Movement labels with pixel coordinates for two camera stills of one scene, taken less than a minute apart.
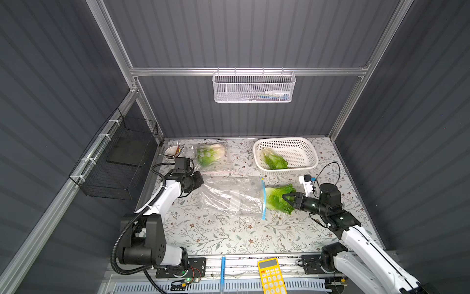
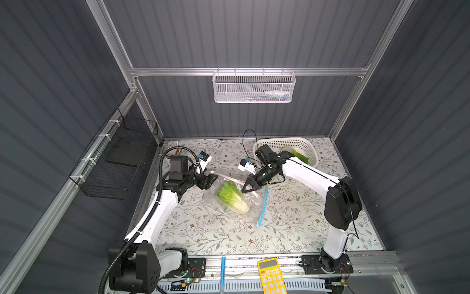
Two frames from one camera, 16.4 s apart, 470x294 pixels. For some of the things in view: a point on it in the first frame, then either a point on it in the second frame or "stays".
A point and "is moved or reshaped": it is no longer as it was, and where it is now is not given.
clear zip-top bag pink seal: x=215 y=158 -> x=227 y=195
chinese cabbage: x=275 y=201 -> x=300 y=156
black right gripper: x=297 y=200 -> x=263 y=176
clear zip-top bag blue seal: x=235 y=195 is moved or reshaped
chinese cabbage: x=208 y=154 -> x=230 y=194
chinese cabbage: x=273 y=161 -> x=292 y=150
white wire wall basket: x=253 y=87 stays
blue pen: x=223 y=280 stays
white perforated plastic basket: x=300 y=153 stays
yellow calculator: x=272 y=281 stays
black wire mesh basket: x=112 y=167 stays
